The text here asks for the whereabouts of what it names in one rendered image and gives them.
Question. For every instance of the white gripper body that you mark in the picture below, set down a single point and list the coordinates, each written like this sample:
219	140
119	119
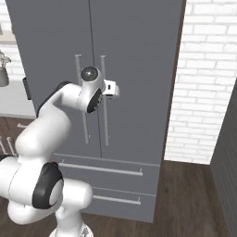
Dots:
113	88

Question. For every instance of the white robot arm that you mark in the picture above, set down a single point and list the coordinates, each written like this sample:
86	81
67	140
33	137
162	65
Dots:
43	123

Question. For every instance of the grey fridge right door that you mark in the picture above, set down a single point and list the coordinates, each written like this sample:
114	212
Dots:
139	77

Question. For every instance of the grey fridge door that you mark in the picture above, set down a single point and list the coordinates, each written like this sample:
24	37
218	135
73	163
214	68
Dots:
55	37
139	77

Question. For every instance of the grey fridge left door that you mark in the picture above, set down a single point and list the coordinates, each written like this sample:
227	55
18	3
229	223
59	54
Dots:
55	37

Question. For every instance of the grey fridge large drawer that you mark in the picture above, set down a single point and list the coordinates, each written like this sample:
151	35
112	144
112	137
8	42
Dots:
123	180

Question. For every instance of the grey fridge small drawer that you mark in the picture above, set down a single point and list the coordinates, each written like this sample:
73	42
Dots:
123	209

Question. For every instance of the dark grey dining counter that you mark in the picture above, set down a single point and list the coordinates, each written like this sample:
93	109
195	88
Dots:
227	172

